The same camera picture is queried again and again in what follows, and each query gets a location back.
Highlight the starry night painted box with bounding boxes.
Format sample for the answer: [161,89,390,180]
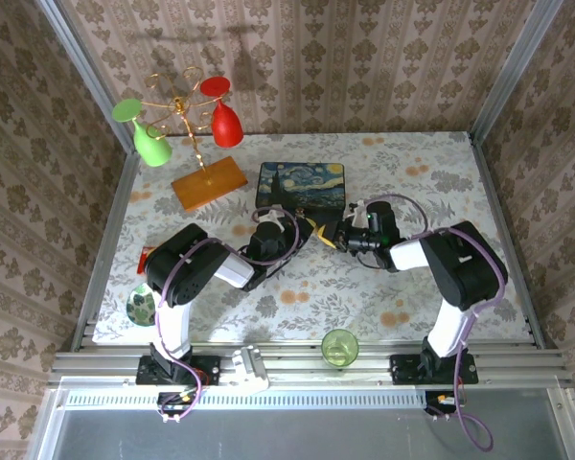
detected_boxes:
[256,161,346,215]

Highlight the floral fern print tablecloth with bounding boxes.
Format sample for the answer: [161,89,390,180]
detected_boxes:
[92,131,533,344]

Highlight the green transparent tumbler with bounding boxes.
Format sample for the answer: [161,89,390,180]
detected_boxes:
[320,328,360,370]

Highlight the red plastic wine glass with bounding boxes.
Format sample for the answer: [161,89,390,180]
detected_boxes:
[199,76,245,148]

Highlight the red packet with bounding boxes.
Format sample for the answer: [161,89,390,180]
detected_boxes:
[138,245,157,275]

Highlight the leaf print small dish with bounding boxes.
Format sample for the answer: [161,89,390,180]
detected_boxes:
[126,282,158,328]

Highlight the green plastic wine glass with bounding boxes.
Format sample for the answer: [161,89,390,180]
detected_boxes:
[111,98,173,169]

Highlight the grey metal panel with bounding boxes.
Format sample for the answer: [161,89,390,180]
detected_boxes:
[47,405,569,460]

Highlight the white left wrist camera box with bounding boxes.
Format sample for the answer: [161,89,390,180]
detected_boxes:
[255,206,288,227]

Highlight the gold wire rack wooden base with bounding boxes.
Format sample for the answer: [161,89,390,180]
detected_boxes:
[143,66,249,214]

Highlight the white plastic mount bracket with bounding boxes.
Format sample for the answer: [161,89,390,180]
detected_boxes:
[231,344,270,393]

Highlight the aluminium profile frame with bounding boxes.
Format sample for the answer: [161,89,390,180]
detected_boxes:
[28,0,575,460]

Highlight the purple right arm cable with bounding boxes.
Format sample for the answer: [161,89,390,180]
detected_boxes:
[377,193,509,452]

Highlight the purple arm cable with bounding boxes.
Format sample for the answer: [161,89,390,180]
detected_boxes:
[377,193,509,452]
[152,206,302,424]

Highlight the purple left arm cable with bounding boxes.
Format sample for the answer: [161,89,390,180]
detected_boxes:
[152,206,302,424]

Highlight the slotted grey cable duct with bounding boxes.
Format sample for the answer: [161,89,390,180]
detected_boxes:
[60,389,553,409]

